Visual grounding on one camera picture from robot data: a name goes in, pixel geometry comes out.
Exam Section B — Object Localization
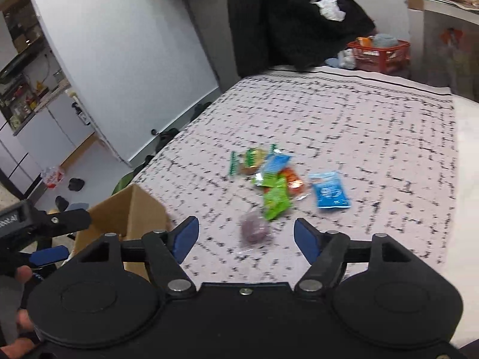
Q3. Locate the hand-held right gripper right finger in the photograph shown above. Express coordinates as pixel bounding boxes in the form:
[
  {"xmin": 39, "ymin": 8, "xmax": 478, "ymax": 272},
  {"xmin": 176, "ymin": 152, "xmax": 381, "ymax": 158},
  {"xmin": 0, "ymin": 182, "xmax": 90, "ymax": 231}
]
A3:
[{"xmin": 293, "ymin": 217, "xmax": 412, "ymax": 295}]

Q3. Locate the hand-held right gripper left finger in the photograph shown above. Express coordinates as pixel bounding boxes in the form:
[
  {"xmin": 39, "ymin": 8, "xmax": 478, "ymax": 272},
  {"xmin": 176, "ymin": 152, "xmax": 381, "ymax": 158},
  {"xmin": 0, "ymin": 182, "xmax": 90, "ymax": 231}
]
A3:
[{"xmin": 77, "ymin": 216, "xmax": 201, "ymax": 295}]

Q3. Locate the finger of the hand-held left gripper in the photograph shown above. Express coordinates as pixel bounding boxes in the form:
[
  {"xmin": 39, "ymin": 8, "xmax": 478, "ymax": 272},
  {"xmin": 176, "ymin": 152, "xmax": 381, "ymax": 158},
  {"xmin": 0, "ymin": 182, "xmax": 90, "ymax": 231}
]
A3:
[
  {"xmin": 29, "ymin": 209, "xmax": 92, "ymax": 238},
  {"xmin": 29, "ymin": 246, "xmax": 70, "ymax": 267}
]

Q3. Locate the purple snack packet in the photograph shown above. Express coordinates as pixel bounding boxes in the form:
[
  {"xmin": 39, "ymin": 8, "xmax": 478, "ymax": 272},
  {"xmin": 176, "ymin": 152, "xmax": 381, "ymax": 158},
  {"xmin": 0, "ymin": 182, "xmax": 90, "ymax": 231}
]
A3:
[{"xmin": 237, "ymin": 209, "xmax": 273, "ymax": 249}]

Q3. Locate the light blue snack packet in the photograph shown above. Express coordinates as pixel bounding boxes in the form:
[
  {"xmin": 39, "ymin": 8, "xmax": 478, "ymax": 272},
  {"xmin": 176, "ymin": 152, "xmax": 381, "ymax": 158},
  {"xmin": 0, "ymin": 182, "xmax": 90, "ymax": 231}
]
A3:
[{"xmin": 309, "ymin": 171, "xmax": 351, "ymax": 210}]

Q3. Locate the brown cardboard box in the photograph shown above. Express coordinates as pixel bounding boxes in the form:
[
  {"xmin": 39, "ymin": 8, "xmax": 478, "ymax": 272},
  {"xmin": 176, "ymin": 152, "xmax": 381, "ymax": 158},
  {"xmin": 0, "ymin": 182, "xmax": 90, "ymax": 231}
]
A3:
[{"xmin": 74, "ymin": 184, "xmax": 173, "ymax": 281}]

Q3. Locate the person's left hand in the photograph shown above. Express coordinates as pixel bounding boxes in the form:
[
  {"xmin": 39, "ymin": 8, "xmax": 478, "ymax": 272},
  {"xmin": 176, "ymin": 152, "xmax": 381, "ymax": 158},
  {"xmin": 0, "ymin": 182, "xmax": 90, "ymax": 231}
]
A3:
[{"xmin": 0, "ymin": 265, "xmax": 40, "ymax": 359}]

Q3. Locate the red white plastic bag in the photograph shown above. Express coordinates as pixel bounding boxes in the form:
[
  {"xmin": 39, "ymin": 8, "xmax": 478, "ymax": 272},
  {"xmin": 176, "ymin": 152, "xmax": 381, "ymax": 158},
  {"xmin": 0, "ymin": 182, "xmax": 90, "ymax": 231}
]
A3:
[{"xmin": 40, "ymin": 165, "xmax": 65, "ymax": 188}]

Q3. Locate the lime green snack packet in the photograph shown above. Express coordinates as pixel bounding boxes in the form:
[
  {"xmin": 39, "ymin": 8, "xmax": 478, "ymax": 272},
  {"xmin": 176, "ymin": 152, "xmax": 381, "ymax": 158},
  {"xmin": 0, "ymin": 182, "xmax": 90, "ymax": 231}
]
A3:
[{"xmin": 263, "ymin": 176, "xmax": 290, "ymax": 221}]

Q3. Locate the small orange snack packet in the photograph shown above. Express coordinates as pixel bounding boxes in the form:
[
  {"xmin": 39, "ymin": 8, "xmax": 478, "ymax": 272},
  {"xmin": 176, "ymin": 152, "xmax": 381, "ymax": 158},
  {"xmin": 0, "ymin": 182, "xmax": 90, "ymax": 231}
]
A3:
[{"xmin": 282, "ymin": 168, "xmax": 311, "ymax": 199}]

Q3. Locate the green cloth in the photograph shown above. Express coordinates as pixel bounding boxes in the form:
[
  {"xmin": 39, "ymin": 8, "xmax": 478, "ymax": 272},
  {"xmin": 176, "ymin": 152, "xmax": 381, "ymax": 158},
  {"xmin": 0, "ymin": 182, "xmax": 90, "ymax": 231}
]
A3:
[{"xmin": 111, "ymin": 174, "xmax": 135, "ymax": 195}]

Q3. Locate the blue white striped snack packet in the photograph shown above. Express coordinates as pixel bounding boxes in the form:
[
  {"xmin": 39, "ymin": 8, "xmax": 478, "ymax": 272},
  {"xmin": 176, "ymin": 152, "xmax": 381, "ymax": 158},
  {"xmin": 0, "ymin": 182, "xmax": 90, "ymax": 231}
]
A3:
[{"xmin": 251, "ymin": 153, "xmax": 292, "ymax": 187}]

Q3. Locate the white kitchen cabinet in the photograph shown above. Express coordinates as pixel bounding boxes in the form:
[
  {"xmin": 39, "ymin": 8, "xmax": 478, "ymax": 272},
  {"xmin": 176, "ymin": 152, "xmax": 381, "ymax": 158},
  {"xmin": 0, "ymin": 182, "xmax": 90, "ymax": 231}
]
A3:
[{"xmin": 0, "ymin": 97, "xmax": 98, "ymax": 199}]

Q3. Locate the green-edged round cake packet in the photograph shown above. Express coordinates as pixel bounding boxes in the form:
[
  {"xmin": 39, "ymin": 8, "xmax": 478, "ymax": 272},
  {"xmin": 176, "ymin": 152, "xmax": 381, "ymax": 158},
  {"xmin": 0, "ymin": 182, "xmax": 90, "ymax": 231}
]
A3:
[{"xmin": 229, "ymin": 147, "xmax": 270, "ymax": 176}]

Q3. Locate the narrow white rack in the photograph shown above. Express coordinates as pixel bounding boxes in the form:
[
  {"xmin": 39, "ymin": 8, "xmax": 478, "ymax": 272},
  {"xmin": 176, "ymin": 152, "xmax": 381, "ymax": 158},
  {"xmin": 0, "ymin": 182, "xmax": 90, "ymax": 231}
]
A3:
[{"xmin": 69, "ymin": 90, "xmax": 128, "ymax": 163}]

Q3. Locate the black shoe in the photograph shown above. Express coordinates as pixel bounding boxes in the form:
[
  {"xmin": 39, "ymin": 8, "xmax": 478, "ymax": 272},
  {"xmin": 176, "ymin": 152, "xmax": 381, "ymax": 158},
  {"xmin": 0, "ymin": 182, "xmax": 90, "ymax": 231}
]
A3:
[
  {"xmin": 155, "ymin": 128, "xmax": 180, "ymax": 146},
  {"xmin": 192, "ymin": 102, "xmax": 212, "ymax": 120}
]

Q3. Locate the black white patterned blanket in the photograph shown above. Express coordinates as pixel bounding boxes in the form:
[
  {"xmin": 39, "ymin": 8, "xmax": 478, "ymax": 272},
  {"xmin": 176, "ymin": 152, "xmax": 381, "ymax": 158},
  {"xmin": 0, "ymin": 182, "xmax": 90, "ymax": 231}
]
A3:
[{"xmin": 131, "ymin": 65, "xmax": 459, "ymax": 285}]

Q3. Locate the cluttered kitchen shelf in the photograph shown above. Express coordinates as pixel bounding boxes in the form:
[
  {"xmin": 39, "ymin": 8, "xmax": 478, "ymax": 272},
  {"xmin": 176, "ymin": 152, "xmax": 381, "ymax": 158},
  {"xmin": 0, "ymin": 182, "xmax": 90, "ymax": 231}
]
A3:
[{"xmin": 0, "ymin": 0, "xmax": 72, "ymax": 135}]

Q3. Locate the red plastic basket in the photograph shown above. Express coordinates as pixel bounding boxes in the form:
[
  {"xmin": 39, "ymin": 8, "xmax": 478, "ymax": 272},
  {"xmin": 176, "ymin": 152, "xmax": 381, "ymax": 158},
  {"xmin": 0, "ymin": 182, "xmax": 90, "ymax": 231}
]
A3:
[{"xmin": 347, "ymin": 39, "xmax": 411, "ymax": 74}]

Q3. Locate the grey blue cloth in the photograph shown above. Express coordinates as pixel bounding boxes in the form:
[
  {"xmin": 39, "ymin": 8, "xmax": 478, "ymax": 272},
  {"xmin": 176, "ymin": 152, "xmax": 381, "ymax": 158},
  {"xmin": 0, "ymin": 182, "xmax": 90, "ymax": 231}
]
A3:
[{"xmin": 370, "ymin": 34, "xmax": 397, "ymax": 47}]

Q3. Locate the black coat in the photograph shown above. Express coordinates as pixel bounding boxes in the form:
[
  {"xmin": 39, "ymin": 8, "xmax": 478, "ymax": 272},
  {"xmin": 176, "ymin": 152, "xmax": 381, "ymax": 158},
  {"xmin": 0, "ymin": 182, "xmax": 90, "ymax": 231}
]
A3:
[{"xmin": 228, "ymin": 0, "xmax": 377, "ymax": 79}]

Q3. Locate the crumpled white cloth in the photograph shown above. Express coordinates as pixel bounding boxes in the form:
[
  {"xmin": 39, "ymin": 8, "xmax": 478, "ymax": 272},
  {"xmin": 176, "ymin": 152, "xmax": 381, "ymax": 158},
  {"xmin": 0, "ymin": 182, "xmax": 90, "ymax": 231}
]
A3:
[{"xmin": 310, "ymin": 0, "xmax": 345, "ymax": 22}]

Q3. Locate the white desk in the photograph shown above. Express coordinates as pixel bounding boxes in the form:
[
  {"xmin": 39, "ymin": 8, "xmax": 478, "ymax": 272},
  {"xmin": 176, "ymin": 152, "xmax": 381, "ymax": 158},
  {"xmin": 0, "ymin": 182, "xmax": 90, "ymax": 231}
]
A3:
[{"xmin": 406, "ymin": 0, "xmax": 479, "ymax": 101}]

